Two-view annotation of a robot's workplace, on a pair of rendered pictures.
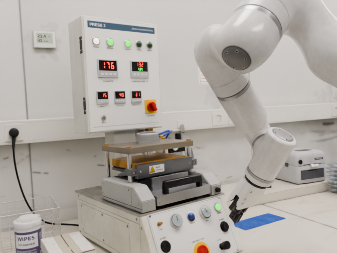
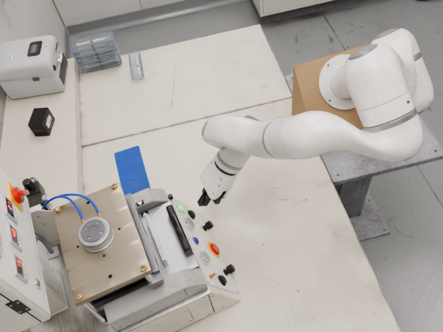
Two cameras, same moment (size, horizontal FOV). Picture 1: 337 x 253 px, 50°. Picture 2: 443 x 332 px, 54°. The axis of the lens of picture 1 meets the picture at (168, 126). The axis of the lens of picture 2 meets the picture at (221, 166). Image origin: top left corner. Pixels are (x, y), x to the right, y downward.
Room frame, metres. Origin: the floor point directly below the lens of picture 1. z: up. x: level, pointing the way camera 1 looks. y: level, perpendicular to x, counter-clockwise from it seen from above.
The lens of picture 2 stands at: (0.79, 0.45, 2.02)
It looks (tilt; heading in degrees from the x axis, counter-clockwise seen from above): 54 degrees down; 291
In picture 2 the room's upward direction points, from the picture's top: 10 degrees counter-clockwise
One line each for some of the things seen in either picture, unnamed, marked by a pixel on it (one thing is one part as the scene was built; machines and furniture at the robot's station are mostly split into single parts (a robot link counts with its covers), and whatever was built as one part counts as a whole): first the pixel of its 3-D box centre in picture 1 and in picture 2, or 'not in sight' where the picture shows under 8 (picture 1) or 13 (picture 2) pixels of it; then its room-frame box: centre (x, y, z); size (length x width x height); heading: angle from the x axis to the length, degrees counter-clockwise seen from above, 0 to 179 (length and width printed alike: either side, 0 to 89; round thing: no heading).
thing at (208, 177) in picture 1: (193, 179); (128, 210); (1.30, -0.08, 0.96); 0.26 x 0.05 x 0.07; 37
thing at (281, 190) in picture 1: (254, 191); (41, 137); (1.86, -0.43, 0.77); 0.84 x 0.30 x 0.04; 116
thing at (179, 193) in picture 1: (157, 183); (132, 253); (1.24, 0.05, 0.97); 0.30 x 0.22 x 0.08; 37
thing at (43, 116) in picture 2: not in sight; (41, 122); (1.85, -0.46, 0.83); 0.09 x 0.06 x 0.07; 102
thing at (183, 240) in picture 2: (182, 183); (178, 229); (1.13, -0.04, 0.99); 0.15 x 0.02 x 0.04; 127
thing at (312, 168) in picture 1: (297, 164); (33, 66); (2.00, -0.71, 0.88); 0.25 x 0.20 x 0.17; 20
